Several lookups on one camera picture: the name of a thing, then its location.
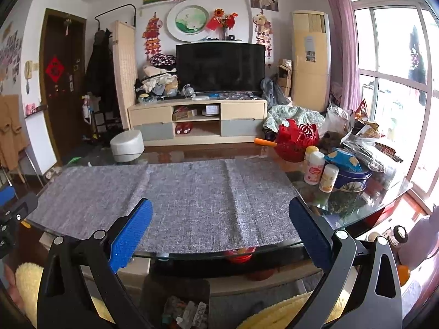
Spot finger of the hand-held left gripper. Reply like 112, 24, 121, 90
0, 187, 16, 207

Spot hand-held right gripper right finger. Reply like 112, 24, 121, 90
289, 197, 403, 329

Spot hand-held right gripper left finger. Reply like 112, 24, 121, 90
36, 198, 153, 329

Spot black square waste bin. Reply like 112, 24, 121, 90
140, 274, 210, 329

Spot person's left hand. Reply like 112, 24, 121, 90
4, 264, 24, 312

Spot glass coffee table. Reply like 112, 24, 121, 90
21, 140, 433, 295

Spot small white bottle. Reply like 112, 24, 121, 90
319, 164, 339, 192

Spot white board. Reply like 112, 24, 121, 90
25, 110, 57, 175

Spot beige coat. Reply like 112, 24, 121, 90
0, 94, 30, 170

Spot basketball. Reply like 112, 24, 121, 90
247, 269, 275, 281

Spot white bottle red label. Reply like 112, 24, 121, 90
304, 146, 326, 185

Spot blue cookie tin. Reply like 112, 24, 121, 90
331, 164, 373, 192

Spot red round tin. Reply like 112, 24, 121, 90
224, 247, 256, 264

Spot grey woven table mat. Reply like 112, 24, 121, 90
27, 158, 304, 254

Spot blue snack bag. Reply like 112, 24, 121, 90
324, 148, 362, 172

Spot white round stool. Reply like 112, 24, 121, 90
110, 130, 145, 163

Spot dark lidded jar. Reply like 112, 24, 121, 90
389, 225, 409, 249

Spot red plastic basket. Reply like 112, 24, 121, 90
274, 119, 319, 162

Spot brown wooden door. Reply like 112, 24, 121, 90
39, 8, 86, 165

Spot pile of plastic bags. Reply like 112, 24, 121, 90
326, 99, 405, 179

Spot lilac plush toy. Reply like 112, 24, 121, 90
398, 206, 439, 271

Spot floral blanket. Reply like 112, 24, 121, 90
264, 104, 325, 134

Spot beige television stand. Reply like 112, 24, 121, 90
128, 97, 268, 146

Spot red paper door decoration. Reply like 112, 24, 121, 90
45, 56, 66, 83

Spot dark hanging coats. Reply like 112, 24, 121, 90
85, 29, 119, 114

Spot beige standing air conditioner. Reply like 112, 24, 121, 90
292, 11, 331, 113

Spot stack of cardboard boxes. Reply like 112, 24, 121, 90
277, 58, 293, 97

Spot pile of clothes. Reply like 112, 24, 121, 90
135, 53, 181, 98

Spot beige folding screen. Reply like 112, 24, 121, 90
111, 21, 138, 131

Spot window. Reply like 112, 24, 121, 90
346, 0, 439, 213

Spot black television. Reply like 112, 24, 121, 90
176, 43, 266, 94

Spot pink curtain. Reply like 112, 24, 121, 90
322, 0, 362, 110

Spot red hanging ornament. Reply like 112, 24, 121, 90
143, 13, 164, 60

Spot figure hanging ornament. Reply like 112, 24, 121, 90
253, 13, 273, 66

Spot vase with flags and flowers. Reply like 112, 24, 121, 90
206, 8, 238, 40

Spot wall photo collage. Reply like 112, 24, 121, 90
0, 31, 23, 83

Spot round white wall art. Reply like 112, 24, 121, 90
167, 3, 215, 41

